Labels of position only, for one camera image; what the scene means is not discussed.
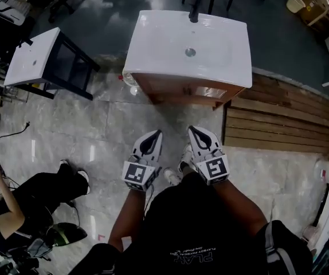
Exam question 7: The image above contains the person's white right shoe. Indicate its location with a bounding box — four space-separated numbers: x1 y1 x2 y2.
178 143 196 174

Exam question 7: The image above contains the dark frame vanity stand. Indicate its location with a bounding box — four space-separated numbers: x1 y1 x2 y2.
15 32 101 101

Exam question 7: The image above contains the person's right forearm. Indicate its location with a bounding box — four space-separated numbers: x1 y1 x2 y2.
214 179 269 237

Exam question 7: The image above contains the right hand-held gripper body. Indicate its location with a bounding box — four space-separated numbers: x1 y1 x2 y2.
193 147 230 186

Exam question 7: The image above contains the black glossy bag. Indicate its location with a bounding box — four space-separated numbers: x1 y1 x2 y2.
44 221 88 248

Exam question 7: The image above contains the person's left forearm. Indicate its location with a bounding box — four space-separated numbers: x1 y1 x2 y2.
108 186 154 253

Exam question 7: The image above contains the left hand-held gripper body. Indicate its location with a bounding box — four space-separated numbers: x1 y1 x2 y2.
122 153 163 193

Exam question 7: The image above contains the black faucet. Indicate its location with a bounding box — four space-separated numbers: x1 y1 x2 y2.
187 0 203 23

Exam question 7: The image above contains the wooden cabinet door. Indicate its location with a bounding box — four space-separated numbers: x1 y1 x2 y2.
187 82 229 108
135 73 189 104

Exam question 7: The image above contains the clear bottle red cap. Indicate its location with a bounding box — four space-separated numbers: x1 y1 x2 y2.
117 70 139 88

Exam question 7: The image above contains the wooden cabinet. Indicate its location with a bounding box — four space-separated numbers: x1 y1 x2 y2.
130 72 246 111

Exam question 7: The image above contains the cardboard box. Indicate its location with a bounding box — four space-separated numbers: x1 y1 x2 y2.
297 0 329 34

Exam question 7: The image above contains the cream waste bin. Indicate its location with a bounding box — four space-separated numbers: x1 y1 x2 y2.
285 0 306 14

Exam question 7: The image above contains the person's white shoe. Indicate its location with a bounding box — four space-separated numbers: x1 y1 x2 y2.
163 167 183 187
178 143 196 174

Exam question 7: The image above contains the wooden slat platform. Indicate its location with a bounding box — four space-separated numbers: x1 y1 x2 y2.
222 72 329 155

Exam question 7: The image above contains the white sink basin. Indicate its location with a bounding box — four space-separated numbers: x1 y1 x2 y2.
123 9 253 89
3 26 61 87

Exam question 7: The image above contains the person's black shirt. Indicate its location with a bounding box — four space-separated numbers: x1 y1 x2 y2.
85 171 316 275

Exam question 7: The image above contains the black power cable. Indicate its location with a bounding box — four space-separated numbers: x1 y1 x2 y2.
0 121 31 168

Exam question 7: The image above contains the person's white left shoe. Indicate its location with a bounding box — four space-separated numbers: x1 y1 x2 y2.
163 167 183 187

